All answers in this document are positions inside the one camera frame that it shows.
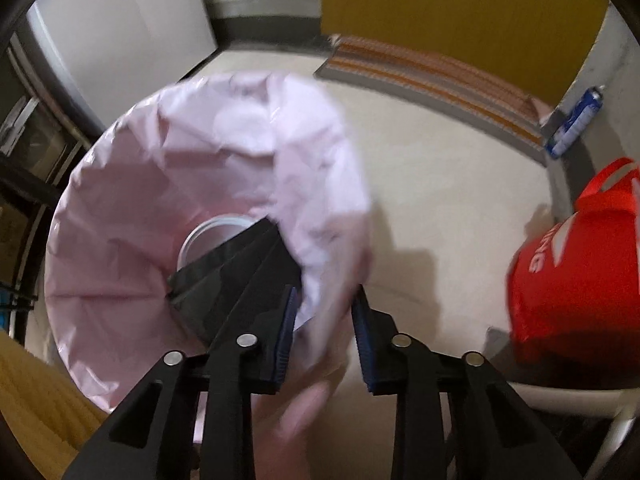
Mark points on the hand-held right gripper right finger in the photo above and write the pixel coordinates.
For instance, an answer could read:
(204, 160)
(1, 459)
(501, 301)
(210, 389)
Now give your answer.
(362, 340)

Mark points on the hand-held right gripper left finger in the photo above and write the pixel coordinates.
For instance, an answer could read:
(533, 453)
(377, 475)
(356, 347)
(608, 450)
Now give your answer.
(282, 340)

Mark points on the black carton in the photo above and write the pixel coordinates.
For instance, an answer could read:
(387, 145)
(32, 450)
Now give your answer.
(225, 270)

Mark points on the bin with pink liner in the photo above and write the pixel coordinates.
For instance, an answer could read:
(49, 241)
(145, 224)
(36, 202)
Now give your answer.
(150, 185)

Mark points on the white round lid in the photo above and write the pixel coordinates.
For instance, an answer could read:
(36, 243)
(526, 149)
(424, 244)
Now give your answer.
(200, 232)

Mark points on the red tote bag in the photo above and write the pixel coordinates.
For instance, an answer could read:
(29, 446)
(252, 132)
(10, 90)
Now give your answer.
(575, 285)

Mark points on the white plastic chair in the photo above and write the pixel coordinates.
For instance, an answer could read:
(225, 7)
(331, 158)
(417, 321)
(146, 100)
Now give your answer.
(575, 402)

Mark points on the orange striped doormat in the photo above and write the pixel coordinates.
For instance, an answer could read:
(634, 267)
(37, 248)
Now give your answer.
(425, 75)

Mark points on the blue spray can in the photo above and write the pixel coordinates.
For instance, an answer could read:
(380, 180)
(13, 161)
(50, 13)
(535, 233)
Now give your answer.
(575, 122)

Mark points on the dark shelf unit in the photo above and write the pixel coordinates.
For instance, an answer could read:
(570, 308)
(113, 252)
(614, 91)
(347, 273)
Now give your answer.
(30, 135)

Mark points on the yellow door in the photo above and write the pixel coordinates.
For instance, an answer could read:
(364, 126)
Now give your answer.
(450, 5)

